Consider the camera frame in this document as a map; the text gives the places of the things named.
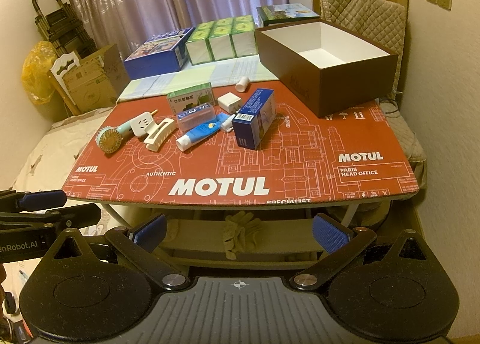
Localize mint green round hairbrush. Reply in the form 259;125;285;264
95;121;132;154

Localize white socket adapter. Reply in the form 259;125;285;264
130;109;158;137

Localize blue hand cream tube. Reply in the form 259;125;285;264
176;112;230;151

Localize clear plastic floss box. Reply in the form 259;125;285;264
176;103;216;133

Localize green medicine box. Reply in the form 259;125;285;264
167;82;216;115

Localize blue medicine box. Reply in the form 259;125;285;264
232;88;277;150

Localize white charger cube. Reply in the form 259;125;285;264
217;92;242;114

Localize small white pill bottle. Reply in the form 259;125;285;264
235;76;250;93

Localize small dropper bottle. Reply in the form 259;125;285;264
221;114;235;133

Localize work gloves under table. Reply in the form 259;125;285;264
223;211;262;260

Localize yellow plastic bag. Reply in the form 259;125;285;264
21;40;58;105

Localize red Motul mat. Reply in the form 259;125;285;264
64;82;419;208

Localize cardboard box on floor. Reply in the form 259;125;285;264
48;44;130;115

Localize brown cardboard storage box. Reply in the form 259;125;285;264
256;18;398;117

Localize black folding cart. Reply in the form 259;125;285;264
32;0;98;58

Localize checked pastel cloth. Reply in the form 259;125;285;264
117;55;278;103

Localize blue milk carton box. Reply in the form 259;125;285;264
124;27;194;80

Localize green tissue pack left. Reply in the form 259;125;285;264
185;21;215;65

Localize green tissue pack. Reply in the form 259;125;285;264
185;21;215;65
208;17;236;61
231;15;258;57

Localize green tissue pack middle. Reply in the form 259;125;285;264
208;17;236;61

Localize quilted beige chair cover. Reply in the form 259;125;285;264
320;0;427;190

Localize green tissue pack right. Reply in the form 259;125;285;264
231;15;258;57

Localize green landscape print box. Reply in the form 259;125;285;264
256;3;319;27

